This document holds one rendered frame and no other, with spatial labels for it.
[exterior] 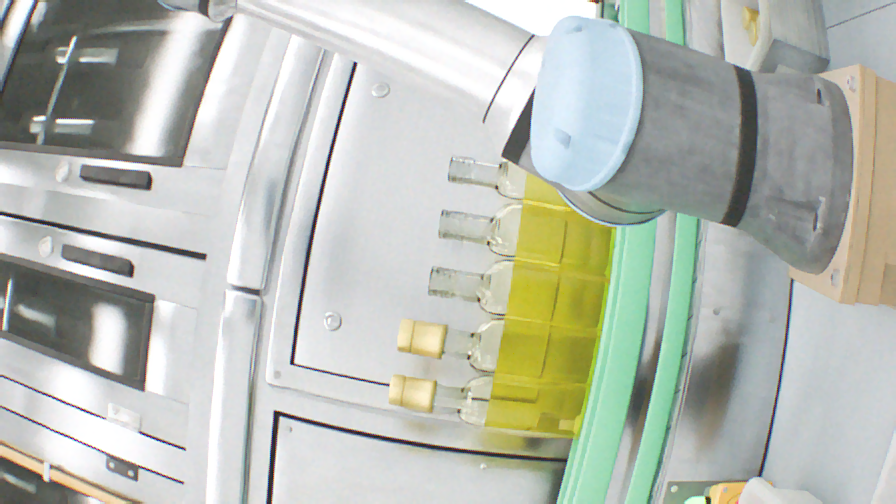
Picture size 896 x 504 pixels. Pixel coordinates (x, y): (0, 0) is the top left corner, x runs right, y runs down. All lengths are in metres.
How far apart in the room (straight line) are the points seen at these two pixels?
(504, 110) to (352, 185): 0.57
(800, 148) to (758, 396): 0.44
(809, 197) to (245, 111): 0.94
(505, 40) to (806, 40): 0.36
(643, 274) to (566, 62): 0.44
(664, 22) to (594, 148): 0.65
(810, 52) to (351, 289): 0.68
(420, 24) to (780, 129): 0.30
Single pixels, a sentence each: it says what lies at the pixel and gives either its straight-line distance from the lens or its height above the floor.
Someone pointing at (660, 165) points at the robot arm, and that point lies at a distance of 0.64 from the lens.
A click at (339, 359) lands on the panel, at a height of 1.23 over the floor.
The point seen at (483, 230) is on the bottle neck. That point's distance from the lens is 1.17.
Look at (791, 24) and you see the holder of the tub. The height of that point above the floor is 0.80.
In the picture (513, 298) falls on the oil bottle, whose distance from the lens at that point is 1.14.
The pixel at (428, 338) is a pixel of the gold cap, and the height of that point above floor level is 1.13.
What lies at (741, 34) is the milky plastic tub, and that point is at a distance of 1.20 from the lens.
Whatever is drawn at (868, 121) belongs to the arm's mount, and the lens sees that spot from 0.66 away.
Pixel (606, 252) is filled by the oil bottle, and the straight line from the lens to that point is 1.16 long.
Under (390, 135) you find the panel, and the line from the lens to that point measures 1.35.
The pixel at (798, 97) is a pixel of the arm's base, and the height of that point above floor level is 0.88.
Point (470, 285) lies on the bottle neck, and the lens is 1.16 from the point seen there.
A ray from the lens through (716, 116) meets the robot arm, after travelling 0.64.
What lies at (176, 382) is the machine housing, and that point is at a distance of 1.37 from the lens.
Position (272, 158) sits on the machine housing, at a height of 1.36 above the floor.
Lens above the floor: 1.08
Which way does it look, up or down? 3 degrees up
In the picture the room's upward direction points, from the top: 81 degrees counter-clockwise
